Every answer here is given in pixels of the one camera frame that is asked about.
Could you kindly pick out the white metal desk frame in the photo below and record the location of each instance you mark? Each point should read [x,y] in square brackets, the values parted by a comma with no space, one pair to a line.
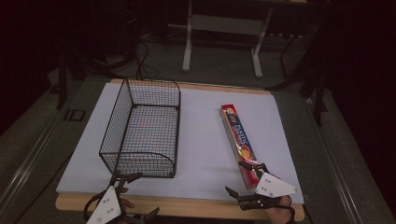
[224,25]

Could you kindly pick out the person's right hand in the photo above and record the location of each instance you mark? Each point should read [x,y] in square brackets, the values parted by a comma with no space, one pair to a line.
[277,214]

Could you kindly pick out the grey metal floor rail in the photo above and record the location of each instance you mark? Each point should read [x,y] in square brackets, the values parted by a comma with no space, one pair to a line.
[28,161]
[337,168]

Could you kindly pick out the white paper sheet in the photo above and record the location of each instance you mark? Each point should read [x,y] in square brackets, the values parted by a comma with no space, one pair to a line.
[202,149]

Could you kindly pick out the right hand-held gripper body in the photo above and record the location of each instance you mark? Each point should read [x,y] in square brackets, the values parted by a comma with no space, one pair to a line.
[274,186]

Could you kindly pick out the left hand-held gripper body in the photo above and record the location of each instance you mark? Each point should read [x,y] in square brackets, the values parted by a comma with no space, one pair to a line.
[105,207]

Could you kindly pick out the black metal stand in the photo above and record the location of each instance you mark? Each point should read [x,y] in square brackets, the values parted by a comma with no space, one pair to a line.
[63,77]
[311,74]

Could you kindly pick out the long red plastic wrap box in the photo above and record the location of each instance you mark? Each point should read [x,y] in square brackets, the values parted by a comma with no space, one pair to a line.
[237,137]

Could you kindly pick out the person's left hand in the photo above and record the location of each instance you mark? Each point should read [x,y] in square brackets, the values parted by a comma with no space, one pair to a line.
[127,204]

